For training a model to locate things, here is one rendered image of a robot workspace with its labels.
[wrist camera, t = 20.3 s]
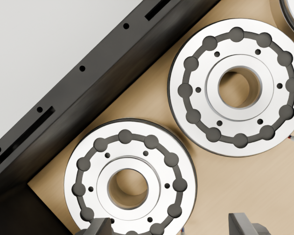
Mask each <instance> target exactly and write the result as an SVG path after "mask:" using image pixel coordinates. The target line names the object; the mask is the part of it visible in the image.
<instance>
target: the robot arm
mask: <svg viewBox="0 0 294 235"><path fill-rule="evenodd" d="M228 223H229V235H271V234H270V233H269V231H268V230H267V228H266V227H265V226H263V225H261V224H259V223H251V222H250V220H249V219H248V217H247V216H246V214H245V213H229V214H228ZM75 235H112V223H111V219H110V217H104V218H94V220H93V221H92V223H91V224H90V225H89V227H88V228H84V229H82V230H80V231H78V232H77V233H75Z"/></svg>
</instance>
